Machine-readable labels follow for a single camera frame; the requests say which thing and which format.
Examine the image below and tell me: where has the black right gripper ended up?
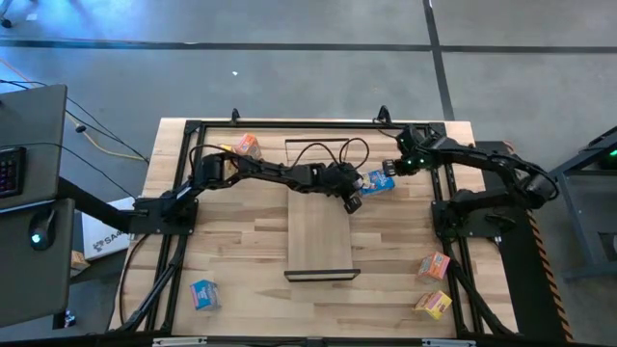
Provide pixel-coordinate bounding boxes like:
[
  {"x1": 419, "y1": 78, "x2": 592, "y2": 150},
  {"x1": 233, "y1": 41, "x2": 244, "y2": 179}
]
[{"x1": 384, "y1": 123, "x2": 438, "y2": 177}]

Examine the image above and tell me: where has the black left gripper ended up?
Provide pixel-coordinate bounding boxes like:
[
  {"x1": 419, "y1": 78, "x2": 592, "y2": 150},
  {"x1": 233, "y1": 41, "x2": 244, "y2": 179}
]
[{"x1": 326, "y1": 162, "x2": 368, "y2": 216}]

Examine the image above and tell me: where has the blue cereal box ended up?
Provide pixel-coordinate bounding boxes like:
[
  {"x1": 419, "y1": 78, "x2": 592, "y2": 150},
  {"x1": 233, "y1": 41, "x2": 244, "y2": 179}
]
[
  {"x1": 360, "y1": 170, "x2": 396, "y2": 198},
  {"x1": 189, "y1": 279, "x2": 222, "y2": 311}
]

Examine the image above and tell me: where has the wooden tray board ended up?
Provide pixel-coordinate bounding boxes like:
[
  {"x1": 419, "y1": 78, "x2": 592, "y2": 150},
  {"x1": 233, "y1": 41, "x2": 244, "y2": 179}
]
[{"x1": 283, "y1": 137, "x2": 362, "y2": 282}]

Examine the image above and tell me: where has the orange cereal box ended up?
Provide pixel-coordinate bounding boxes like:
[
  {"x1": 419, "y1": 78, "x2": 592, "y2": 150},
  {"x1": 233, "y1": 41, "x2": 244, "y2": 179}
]
[
  {"x1": 416, "y1": 251, "x2": 452, "y2": 283},
  {"x1": 234, "y1": 132, "x2": 263, "y2": 160}
]

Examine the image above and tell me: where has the black mat with hazard stripes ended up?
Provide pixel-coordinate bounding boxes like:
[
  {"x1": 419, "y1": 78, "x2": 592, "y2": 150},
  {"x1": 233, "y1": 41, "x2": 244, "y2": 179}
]
[{"x1": 474, "y1": 140, "x2": 575, "y2": 344}]

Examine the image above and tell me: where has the grey metal cart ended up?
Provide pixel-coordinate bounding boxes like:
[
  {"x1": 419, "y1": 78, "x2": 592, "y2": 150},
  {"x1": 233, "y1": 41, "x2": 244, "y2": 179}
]
[{"x1": 547, "y1": 123, "x2": 617, "y2": 283}]

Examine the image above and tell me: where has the white cardboard box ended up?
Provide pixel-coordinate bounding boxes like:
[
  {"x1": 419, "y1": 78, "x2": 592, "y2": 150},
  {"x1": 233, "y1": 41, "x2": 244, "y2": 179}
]
[{"x1": 80, "y1": 196, "x2": 137, "y2": 262}]

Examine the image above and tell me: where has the black diagonal support beam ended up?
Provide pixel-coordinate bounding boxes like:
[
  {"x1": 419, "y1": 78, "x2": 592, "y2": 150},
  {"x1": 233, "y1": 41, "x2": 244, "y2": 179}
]
[{"x1": 56, "y1": 176, "x2": 139, "y2": 235}]

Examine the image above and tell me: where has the small brown cardboard box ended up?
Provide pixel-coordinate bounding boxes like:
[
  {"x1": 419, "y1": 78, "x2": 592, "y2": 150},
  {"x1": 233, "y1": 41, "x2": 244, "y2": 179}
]
[{"x1": 70, "y1": 249, "x2": 92, "y2": 272}]

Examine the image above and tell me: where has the black computer mouse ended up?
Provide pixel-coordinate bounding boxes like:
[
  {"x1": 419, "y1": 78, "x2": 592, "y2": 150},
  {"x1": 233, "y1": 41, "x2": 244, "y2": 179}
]
[{"x1": 27, "y1": 207, "x2": 57, "y2": 253}]

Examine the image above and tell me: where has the metal desk foot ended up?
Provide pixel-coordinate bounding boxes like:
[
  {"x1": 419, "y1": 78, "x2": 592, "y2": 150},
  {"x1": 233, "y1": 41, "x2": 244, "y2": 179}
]
[{"x1": 51, "y1": 309, "x2": 78, "y2": 331}]

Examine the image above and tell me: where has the grey desk top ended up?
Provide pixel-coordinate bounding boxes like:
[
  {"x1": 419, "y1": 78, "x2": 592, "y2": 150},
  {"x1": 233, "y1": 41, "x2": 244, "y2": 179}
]
[{"x1": 0, "y1": 84, "x2": 68, "y2": 213}]

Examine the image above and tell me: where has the black keyboard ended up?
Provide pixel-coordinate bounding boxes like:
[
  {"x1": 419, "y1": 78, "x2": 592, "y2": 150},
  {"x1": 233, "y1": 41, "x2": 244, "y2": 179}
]
[{"x1": 0, "y1": 147, "x2": 26, "y2": 200}]

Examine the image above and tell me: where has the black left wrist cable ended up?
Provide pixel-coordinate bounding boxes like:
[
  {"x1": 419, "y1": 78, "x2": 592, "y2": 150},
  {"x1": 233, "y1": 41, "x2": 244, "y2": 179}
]
[{"x1": 288, "y1": 137, "x2": 371, "y2": 171}]

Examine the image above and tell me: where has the black aluminium table frame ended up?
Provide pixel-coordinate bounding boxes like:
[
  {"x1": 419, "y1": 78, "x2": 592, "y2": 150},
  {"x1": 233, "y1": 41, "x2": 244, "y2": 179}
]
[{"x1": 108, "y1": 118, "x2": 521, "y2": 338}]

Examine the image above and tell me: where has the silver metal bracket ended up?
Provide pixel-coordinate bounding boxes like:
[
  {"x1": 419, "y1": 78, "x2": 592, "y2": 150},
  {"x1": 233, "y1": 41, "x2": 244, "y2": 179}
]
[
  {"x1": 152, "y1": 336, "x2": 208, "y2": 347},
  {"x1": 422, "y1": 338, "x2": 477, "y2": 347}
]

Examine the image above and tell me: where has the black floor cable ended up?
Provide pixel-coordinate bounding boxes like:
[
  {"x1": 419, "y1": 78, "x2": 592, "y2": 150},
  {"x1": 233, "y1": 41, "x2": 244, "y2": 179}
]
[
  {"x1": 0, "y1": 142, "x2": 136, "y2": 199},
  {"x1": 0, "y1": 79, "x2": 150, "y2": 165}
]

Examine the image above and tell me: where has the yellow cable with black plug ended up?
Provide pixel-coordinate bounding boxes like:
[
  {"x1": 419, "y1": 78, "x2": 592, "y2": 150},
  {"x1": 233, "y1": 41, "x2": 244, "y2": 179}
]
[{"x1": 0, "y1": 57, "x2": 148, "y2": 163}]

